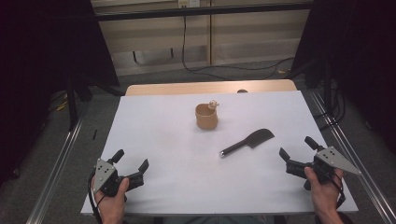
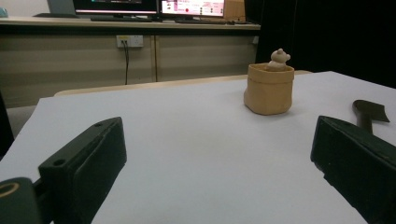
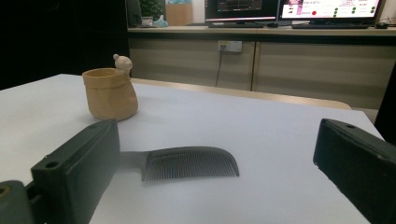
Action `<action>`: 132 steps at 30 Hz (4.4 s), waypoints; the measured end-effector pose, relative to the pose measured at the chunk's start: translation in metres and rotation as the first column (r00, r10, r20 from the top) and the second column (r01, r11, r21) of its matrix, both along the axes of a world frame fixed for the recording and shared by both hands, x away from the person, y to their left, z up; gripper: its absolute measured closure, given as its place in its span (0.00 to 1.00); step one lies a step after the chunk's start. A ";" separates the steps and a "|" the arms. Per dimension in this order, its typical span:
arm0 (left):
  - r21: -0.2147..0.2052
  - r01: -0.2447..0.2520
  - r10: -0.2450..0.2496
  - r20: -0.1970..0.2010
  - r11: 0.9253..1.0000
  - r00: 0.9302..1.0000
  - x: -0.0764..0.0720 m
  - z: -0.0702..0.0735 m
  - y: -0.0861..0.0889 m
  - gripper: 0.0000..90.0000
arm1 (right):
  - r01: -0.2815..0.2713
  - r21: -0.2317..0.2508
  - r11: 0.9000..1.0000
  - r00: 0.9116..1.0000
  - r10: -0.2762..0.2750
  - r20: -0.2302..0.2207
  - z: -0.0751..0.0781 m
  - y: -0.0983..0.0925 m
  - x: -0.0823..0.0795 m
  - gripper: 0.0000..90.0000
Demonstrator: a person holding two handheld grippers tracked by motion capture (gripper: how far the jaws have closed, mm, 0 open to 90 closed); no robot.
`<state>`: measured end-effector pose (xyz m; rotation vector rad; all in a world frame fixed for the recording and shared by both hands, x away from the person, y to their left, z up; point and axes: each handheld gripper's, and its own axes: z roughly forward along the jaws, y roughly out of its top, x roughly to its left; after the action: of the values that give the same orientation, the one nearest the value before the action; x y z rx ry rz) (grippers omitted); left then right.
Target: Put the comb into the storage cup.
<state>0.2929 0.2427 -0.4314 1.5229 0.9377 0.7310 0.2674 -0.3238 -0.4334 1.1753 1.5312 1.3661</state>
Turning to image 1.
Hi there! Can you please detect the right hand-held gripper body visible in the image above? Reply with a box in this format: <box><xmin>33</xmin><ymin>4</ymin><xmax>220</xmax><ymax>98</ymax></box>
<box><xmin>286</xmin><ymin>146</ymin><xmax>362</xmax><ymax>191</ymax></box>

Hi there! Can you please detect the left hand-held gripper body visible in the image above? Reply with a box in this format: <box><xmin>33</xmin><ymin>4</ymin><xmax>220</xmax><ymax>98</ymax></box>
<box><xmin>92</xmin><ymin>158</ymin><xmax>146</xmax><ymax>198</ymax></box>

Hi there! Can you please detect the black kitchen knife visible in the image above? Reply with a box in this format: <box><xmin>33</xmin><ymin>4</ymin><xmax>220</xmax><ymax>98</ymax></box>
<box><xmin>219</xmin><ymin>128</ymin><xmax>276</xmax><ymax>159</ymax></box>

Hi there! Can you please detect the person's left hand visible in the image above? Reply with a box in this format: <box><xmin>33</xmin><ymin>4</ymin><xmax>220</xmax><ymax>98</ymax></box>
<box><xmin>92</xmin><ymin>176</ymin><xmax>131</xmax><ymax>224</ymax></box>

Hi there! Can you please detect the person's right hand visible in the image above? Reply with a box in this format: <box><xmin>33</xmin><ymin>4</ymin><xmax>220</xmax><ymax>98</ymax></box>
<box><xmin>304</xmin><ymin>166</ymin><xmax>344</xmax><ymax>217</ymax></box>

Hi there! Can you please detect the white table sheet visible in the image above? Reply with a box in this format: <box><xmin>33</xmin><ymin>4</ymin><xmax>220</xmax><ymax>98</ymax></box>
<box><xmin>80</xmin><ymin>90</ymin><xmax>360</xmax><ymax>217</ymax></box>

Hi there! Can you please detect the black metal stand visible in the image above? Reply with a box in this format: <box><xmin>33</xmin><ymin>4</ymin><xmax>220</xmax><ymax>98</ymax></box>
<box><xmin>65</xmin><ymin>74</ymin><xmax>126</xmax><ymax>132</ymax></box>
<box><xmin>303</xmin><ymin>57</ymin><xmax>334</xmax><ymax>117</ymax></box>

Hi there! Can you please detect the brown cup with figurine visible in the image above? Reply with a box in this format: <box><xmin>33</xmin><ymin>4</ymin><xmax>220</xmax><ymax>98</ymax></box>
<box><xmin>194</xmin><ymin>99</ymin><xmax>220</xmax><ymax>131</ymax></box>

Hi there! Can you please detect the wooden table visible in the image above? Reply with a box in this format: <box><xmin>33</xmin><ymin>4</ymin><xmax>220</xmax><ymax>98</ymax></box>
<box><xmin>124</xmin><ymin>78</ymin><xmax>298</xmax><ymax>97</ymax></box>

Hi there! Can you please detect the dark curtain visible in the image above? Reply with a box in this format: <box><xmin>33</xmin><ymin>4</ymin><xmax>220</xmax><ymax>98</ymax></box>
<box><xmin>0</xmin><ymin>0</ymin><xmax>121</xmax><ymax>186</ymax></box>
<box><xmin>291</xmin><ymin>0</ymin><xmax>396</xmax><ymax>154</ymax></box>

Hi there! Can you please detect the black horizontal bar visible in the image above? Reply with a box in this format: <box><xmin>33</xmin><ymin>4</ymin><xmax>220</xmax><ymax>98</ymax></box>
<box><xmin>92</xmin><ymin>2</ymin><xmax>314</xmax><ymax>22</ymax></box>

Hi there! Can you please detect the left hand-held gripper cable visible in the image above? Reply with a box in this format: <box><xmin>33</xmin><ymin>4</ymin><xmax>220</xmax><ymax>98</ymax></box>
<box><xmin>87</xmin><ymin>169</ymin><xmax>105</xmax><ymax>224</ymax></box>

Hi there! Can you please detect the hand-held gripper cable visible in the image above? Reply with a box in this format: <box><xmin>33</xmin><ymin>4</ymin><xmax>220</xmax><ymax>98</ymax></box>
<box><xmin>87</xmin><ymin>169</ymin><xmax>105</xmax><ymax>224</ymax></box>
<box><xmin>329</xmin><ymin>173</ymin><xmax>347</xmax><ymax>210</ymax></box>

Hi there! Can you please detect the metal floor rail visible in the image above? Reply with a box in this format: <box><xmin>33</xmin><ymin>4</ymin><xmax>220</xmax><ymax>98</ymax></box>
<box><xmin>25</xmin><ymin>114</ymin><xmax>86</xmax><ymax>224</ymax></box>
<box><xmin>309</xmin><ymin>89</ymin><xmax>396</xmax><ymax>224</ymax></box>

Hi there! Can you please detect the right hand-held gripper cable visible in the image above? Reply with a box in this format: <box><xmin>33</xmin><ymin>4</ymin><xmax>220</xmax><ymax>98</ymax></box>
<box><xmin>329</xmin><ymin>173</ymin><xmax>347</xmax><ymax>210</ymax></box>

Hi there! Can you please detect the bundle of black floor cables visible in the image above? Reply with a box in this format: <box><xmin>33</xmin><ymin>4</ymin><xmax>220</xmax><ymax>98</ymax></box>
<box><xmin>313</xmin><ymin>78</ymin><xmax>347</xmax><ymax>132</ymax></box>

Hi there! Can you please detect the long black floor cable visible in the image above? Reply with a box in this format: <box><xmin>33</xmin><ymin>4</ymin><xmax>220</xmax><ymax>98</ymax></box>
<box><xmin>181</xmin><ymin>14</ymin><xmax>296</xmax><ymax>81</ymax></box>

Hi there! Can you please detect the white wall outlet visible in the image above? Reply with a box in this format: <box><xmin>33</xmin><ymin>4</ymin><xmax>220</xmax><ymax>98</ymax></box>
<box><xmin>177</xmin><ymin>0</ymin><xmax>201</xmax><ymax>9</ymax></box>

